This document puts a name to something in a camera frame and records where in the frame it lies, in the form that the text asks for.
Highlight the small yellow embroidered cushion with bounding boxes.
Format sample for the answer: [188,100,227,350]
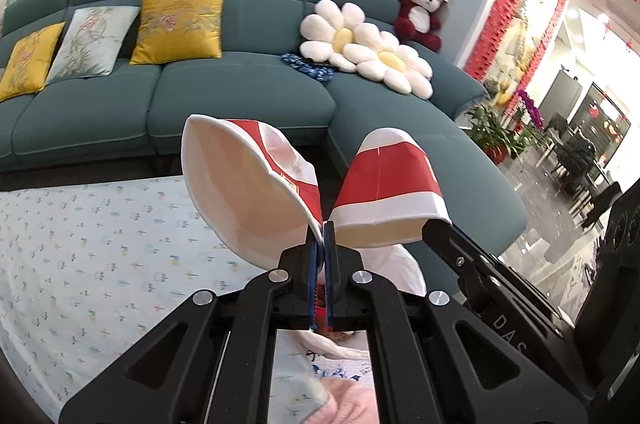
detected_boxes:
[0,22,67,103]

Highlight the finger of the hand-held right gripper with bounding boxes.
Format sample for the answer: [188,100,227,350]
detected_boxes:
[421,220,503,307]

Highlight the blue patterned scrunchie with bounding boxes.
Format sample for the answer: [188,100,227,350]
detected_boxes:
[280,52,335,82]

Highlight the pale floral tablecloth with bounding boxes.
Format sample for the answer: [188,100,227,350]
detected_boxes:
[0,174,333,424]

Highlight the teal sectional sofa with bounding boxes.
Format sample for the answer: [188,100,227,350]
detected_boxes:
[0,0,529,255]

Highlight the white daisy flower cushion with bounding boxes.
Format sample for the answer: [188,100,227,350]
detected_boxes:
[342,22,434,99]
[299,0,381,72]

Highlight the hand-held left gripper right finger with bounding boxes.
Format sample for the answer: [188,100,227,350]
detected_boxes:
[322,221,588,424]

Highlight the pale blue embroidered cushion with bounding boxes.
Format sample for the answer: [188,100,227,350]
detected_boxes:
[45,5,141,79]

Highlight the pink fleece cloth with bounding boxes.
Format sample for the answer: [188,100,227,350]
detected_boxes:
[320,376,381,424]

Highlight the large yellow embroidered cushion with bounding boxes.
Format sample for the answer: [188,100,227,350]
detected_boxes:
[129,0,228,65]

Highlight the red white paper cup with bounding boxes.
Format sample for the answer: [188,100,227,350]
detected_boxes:
[181,114,325,272]
[327,129,453,249]

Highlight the green potted plant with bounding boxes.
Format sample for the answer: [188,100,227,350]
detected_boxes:
[465,104,532,165]

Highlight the dark glass cabinet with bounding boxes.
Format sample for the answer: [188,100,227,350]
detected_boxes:
[570,81,634,169]

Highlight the purple orchid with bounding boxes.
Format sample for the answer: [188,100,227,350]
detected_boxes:
[517,90,546,131]

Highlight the black dining chairs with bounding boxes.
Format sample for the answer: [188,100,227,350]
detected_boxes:
[554,131,609,205]

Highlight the black bench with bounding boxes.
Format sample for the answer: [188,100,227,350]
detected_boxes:
[582,183,624,229]

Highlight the red white plush bear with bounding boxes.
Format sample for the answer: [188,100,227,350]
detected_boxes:
[393,0,451,52]

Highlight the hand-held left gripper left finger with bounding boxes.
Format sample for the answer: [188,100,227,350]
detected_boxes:
[59,224,323,424]

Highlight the dark flat screen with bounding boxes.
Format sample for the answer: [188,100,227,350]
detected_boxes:
[537,68,584,121]

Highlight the white plastic bag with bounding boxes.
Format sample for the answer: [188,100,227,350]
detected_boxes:
[280,244,429,361]

